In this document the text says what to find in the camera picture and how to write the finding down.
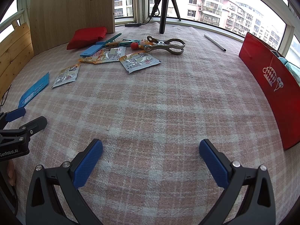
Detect person's left hand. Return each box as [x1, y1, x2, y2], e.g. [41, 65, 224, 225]
[7, 161, 17, 186]

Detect black tripod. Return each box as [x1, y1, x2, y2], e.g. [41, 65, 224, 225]
[153, 0, 182, 35]

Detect red box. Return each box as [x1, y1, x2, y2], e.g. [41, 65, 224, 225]
[238, 31, 300, 151]

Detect pink plaid cloth desktop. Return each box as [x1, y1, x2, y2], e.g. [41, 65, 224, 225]
[0, 21, 300, 225]

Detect orange snack packet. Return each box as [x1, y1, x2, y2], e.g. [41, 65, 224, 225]
[78, 52, 106, 64]
[52, 62, 81, 89]

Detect wooden slat panel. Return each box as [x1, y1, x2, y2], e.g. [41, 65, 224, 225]
[0, 22, 35, 99]

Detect apartment buildings outside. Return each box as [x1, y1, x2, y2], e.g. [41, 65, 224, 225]
[115, 0, 287, 44]

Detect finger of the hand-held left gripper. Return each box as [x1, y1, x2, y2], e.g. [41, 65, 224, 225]
[14, 116, 48, 144]
[0, 107, 26, 129]

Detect large metal clip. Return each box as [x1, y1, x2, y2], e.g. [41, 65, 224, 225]
[144, 36, 186, 55]

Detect light wooden board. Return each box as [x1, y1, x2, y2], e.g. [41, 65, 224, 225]
[29, 0, 116, 56]

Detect teal cloth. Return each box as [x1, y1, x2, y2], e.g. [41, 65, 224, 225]
[273, 49, 300, 85]

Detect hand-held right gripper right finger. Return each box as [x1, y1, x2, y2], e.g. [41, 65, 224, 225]
[199, 139, 276, 225]

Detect thin black cable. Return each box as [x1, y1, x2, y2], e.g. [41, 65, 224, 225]
[0, 84, 13, 106]

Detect black tripod cable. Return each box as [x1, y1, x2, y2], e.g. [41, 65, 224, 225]
[115, 0, 163, 27]

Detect red fabric pouch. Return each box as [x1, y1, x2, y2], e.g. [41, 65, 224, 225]
[66, 27, 107, 50]

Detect blue wet wipes packet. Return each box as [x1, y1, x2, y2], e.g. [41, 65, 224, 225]
[18, 72, 50, 108]

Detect silver snack packet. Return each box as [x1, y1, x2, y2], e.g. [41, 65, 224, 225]
[97, 46, 126, 63]
[118, 52, 162, 74]

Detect white window frame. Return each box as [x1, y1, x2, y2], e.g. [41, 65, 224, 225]
[114, 0, 300, 59]

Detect white pen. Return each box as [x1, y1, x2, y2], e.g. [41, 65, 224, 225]
[203, 34, 227, 52]

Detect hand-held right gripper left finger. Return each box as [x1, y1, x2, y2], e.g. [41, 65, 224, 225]
[26, 139, 104, 225]

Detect small clown toy figure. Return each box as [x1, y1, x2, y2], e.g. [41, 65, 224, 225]
[130, 40, 151, 50]

